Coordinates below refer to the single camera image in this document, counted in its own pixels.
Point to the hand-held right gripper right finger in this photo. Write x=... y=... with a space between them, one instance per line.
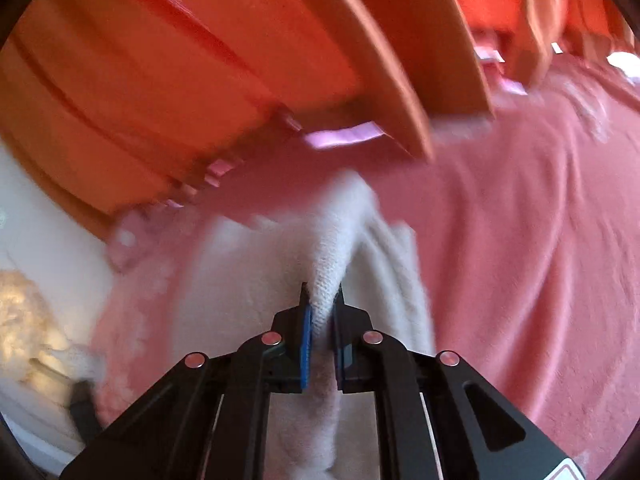
x=350 y=355

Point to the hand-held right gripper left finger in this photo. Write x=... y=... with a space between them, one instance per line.
x=295 y=355

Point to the pale pink sweater black hearts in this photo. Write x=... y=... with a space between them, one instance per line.
x=330 y=240

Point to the pink fleece blanket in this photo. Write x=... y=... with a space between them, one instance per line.
x=500 y=235

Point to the cream lumpy object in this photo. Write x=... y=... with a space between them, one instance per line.
x=30 y=320

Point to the wooden bed headboard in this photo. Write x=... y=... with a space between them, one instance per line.
x=400 y=60

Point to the orange curtain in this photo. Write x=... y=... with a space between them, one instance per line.
x=150 y=85

